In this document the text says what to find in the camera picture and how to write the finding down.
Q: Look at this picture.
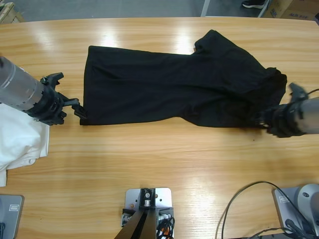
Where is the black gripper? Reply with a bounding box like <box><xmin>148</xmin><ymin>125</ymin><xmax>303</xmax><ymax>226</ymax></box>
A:
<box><xmin>26</xmin><ymin>72</ymin><xmax>88</xmax><ymax>126</ymax></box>
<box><xmin>257</xmin><ymin>82</ymin><xmax>306</xmax><ymax>139</ymax></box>

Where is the white Unitree T-shirt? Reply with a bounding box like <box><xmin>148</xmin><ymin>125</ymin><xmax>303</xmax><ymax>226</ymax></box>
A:
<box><xmin>0</xmin><ymin>102</ymin><xmax>52</xmax><ymax>172</ymax></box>
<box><xmin>0</xmin><ymin>159</ymin><xmax>39</xmax><ymax>187</ymax></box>

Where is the black Unitree polo shirt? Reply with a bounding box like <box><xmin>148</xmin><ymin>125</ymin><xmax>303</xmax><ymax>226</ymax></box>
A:
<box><xmin>79</xmin><ymin>29</ymin><xmax>288</xmax><ymax>129</ymax></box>

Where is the brown cardboard box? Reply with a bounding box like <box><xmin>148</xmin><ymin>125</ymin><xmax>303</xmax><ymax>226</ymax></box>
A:
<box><xmin>269</xmin><ymin>0</ymin><xmax>319</xmax><ymax>21</ymax></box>

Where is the black white shoe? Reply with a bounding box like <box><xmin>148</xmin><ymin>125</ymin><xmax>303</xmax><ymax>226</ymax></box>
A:
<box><xmin>241</xmin><ymin>0</ymin><xmax>268</xmax><ymax>9</ymax></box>

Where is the wooden pallet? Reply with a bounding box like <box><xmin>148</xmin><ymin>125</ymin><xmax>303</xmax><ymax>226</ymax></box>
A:
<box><xmin>0</xmin><ymin>1</ymin><xmax>25</xmax><ymax>24</ymax></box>

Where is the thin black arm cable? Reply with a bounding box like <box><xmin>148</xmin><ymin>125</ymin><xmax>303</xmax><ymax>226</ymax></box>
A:
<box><xmin>303</xmin><ymin>88</ymin><xmax>319</xmax><ymax>99</ymax></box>

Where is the black cable at base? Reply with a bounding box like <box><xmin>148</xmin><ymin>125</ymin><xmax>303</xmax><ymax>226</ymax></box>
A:
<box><xmin>219</xmin><ymin>181</ymin><xmax>305</xmax><ymax>239</ymax></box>

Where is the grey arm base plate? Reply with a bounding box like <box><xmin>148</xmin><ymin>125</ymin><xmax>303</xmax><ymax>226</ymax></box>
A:
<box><xmin>272</xmin><ymin>184</ymin><xmax>319</xmax><ymax>236</ymax></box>
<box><xmin>0</xmin><ymin>194</ymin><xmax>23</xmax><ymax>239</ymax></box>

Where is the white metal post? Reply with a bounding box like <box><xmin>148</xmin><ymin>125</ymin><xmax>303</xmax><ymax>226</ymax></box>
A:
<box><xmin>200</xmin><ymin>0</ymin><xmax>212</xmax><ymax>17</ymax></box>

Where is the white block with dark post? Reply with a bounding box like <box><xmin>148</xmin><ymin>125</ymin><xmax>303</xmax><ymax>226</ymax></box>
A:
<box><xmin>120</xmin><ymin>187</ymin><xmax>176</xmax><ymax>239</ymax></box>

